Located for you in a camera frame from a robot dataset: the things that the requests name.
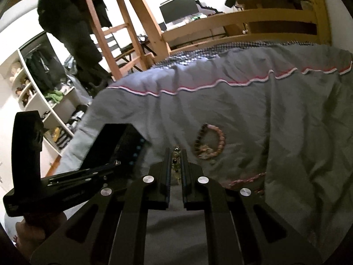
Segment wooden loft bed frame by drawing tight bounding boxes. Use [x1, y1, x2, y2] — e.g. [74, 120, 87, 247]
[109, 0, 333, 61]

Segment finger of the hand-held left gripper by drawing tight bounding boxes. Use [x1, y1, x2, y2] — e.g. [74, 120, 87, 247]
[48, 161, 122, 187]

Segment grey blanket with pink trim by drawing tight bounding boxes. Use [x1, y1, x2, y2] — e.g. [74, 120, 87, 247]
[52, 43, 353, 257]

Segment pink beaded bracelet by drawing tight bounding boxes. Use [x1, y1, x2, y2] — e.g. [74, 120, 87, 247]
[197, 124, 227, 160]

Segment black computer monitor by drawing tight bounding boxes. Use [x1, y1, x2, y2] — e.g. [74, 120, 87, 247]
[159, 0, 199, 24]

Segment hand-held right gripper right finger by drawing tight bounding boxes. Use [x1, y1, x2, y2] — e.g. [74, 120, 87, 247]
[180, 149, 324, 265]

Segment white shelf unit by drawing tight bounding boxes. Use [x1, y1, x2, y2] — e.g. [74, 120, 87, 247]
[0, 30, 96, 158]

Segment dark clothes on rail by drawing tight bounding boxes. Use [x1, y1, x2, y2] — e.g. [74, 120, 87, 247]
[25, 49, 66, 92]

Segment person's left hand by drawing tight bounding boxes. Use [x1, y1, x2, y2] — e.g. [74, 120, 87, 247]
[15, 210, 67, 247]

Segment dark beaded bracelet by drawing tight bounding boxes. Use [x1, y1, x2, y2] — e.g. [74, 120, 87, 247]
[193, 124, 211, 155]

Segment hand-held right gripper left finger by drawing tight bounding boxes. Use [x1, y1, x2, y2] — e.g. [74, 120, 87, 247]
[33, 148, 172, 265]

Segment wooden ladder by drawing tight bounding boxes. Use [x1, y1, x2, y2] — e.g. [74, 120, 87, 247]
[79, 0, 148, 81]

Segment black jewelry box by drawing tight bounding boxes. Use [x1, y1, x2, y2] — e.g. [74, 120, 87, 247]
[79, 123, 147, 172]

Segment black chair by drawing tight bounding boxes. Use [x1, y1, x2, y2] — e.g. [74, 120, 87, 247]
[106, 32, 140, 67]

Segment green cloth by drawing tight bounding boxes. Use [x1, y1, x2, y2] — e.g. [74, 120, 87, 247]
[45, 90, 66, 103]

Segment green and black beaded bracelet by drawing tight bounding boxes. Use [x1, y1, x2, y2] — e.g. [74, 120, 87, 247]
[171, 146, 183, 185]

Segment checked bed sheet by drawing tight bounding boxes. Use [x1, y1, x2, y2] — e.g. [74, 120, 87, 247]
[149, 40, 316, 70]

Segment black hanging coat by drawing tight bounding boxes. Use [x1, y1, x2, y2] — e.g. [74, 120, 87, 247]
[37, 0, 112, 90]

